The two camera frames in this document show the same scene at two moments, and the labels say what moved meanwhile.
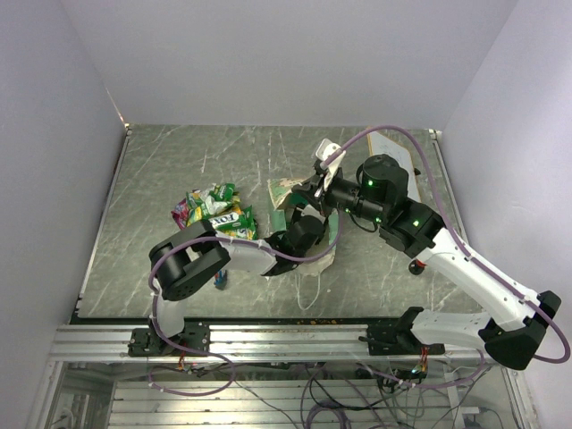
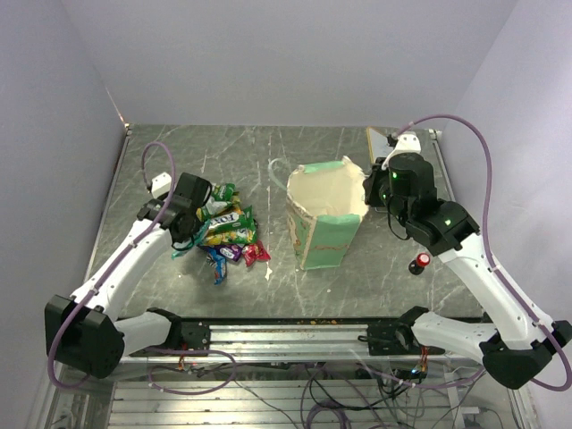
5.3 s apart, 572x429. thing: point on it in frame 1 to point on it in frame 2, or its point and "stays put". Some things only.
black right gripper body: x=326 y=199 to x=377 y=191
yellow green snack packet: x=239 y=224 stays put
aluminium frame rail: x=290 y=343 stays put
